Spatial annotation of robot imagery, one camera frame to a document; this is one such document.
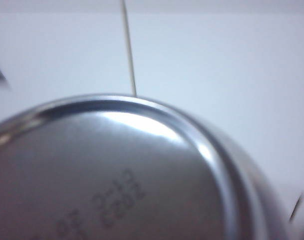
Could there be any silver beer can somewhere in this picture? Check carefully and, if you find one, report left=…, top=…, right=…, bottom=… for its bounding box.
left=0, top=93, right=297, bottom=240

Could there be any white sideboard cabinet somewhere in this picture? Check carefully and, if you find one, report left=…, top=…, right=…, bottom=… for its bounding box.
left=0, top=0, right=304, bottom=227

